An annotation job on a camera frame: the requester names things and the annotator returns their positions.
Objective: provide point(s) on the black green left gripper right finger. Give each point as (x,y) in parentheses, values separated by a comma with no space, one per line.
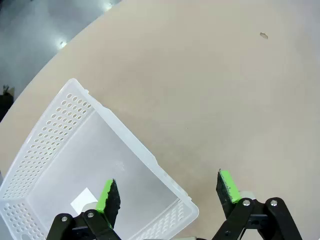
(227,192)

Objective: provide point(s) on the white perforated plastic basket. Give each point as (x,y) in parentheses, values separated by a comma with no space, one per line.
(75,150)

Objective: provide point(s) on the white paper label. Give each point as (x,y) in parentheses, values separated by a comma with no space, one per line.
(82,200)

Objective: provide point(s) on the black floor object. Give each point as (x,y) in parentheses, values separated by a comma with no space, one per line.
(5,105)

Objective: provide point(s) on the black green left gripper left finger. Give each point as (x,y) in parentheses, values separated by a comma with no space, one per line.
(110,200)

